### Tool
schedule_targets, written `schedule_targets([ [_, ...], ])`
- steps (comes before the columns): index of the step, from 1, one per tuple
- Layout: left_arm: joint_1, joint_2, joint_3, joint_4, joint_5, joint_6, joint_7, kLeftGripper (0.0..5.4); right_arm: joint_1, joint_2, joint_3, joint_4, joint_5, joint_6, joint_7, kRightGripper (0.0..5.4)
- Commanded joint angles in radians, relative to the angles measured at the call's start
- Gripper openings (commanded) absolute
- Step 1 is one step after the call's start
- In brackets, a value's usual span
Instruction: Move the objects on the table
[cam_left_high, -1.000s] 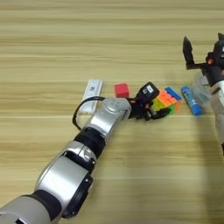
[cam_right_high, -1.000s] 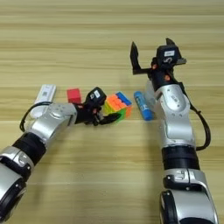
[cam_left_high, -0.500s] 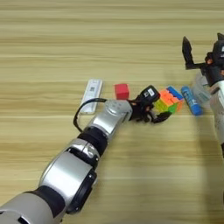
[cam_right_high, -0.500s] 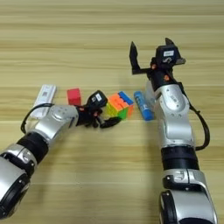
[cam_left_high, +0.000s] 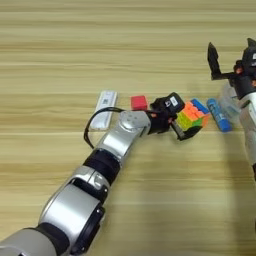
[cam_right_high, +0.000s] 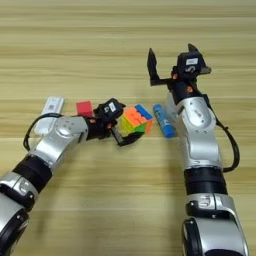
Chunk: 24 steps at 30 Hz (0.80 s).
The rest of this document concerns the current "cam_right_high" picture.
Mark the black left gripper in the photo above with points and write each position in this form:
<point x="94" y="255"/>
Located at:
<point x="98" y="128"/>

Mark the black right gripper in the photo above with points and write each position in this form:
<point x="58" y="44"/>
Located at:
<point x="186" y="88"/>

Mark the multicoloured puzzle cube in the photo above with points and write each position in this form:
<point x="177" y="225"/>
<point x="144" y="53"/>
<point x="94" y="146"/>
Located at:
<point x="136" y="120"/>

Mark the red cube block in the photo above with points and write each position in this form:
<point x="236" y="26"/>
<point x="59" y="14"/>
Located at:
<point x="84" y="108"/>

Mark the white rectangular eraser block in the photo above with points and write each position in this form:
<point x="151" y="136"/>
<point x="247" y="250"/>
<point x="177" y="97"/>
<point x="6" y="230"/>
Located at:
<point x="51" y="106"/>

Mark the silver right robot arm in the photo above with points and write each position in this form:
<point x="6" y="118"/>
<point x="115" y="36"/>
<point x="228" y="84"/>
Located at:
<point x="200" y="133"/>

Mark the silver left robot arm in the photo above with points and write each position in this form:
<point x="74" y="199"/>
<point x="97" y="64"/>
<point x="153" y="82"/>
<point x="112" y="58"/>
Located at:
<point x="53" y="143"/>

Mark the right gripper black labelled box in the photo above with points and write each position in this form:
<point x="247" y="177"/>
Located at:
<point x="190" y="63"/>

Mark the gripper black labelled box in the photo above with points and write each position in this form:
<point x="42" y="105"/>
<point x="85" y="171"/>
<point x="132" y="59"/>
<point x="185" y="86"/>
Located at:
<point x="190" y="63"/>
<point x="111" y="108"/>

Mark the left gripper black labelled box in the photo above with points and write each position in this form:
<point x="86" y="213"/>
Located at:
<point x="111" y="108"/>

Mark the blue glue stick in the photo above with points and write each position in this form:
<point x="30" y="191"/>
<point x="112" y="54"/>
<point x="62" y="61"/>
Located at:
<point x="164" y="120"/>

